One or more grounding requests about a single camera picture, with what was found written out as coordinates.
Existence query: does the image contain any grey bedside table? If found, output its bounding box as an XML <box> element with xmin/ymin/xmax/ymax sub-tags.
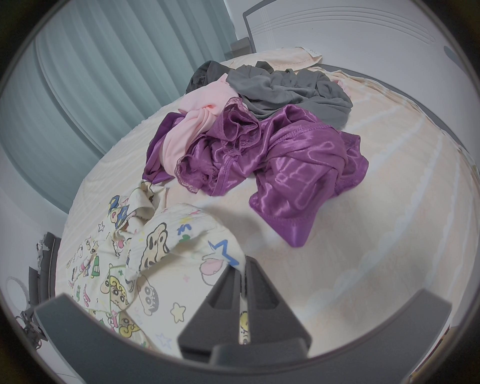
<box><xmin>229</xmin><ymin>37</ymin><xmax>256</xmax><ymax>57</ymax></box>

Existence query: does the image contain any black garment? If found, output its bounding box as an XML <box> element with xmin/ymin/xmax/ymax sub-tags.
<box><xmin>185</xmin><ymin>60</ymin><xmax>276</xmax><ymax>95</ymax></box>

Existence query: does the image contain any purple satin garment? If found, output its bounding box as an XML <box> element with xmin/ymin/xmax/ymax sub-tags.
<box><xmin>142</xmin><ymin>97</ymin><xmax>370</xmax><ymax>248</ymax></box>

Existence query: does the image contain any dark grey garment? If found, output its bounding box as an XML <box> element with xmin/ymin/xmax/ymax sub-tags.
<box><xmin>227</xmin><ymin>64</ymin><xmax>353</xmax><ymax>130</ymax></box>

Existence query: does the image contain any pink garment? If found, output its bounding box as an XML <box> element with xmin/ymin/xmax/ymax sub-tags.
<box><xmin>161</xmin><ymin>73</ymin><xmax>241</xmax><ymax>181</ymax></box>

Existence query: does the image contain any white printed pyjama top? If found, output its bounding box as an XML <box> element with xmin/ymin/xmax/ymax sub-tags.
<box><xmin>54</xmin><ymin>179</ymin><xmax>250</xmax><ymax>351</ymax></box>

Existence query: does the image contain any bed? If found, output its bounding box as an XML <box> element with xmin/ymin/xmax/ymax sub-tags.
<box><xmin>54</xmin><ymin>0</ymin><xmax>480</xmax><ymax>361</ymax></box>

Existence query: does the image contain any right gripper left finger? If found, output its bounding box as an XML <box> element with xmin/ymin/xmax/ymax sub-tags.
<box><xmin>177</xmin><ymin>262</ymin><xmax>245</xmax><ymax>361</ymax></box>

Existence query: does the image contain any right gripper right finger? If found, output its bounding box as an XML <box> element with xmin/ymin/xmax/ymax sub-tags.
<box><xmin>244</xmin><ymin>256</ymin><xmax>313</xmax><ymax>358</ymax></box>

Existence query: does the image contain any pale pink pillow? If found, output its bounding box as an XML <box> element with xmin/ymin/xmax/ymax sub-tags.
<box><xmin>219</xmin><ymin>47</ymin><xmax>324</xmax><ymax>72</ymax></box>

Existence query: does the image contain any blue-green curtain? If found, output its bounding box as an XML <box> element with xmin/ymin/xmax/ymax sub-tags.
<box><xmin>0</xmin><ymin>0</ymin><xmax>236</xmax><ymax>211</ymax></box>

